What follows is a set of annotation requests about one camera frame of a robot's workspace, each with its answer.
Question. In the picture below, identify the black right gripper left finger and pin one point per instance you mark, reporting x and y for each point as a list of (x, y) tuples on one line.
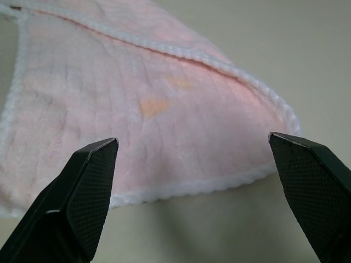
[(74, 202)]

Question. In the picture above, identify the pink towel with white trim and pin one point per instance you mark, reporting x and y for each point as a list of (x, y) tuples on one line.
[(142, 115)]

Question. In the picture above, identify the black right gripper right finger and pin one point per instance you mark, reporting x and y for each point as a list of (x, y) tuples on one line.
[(315, 191)]

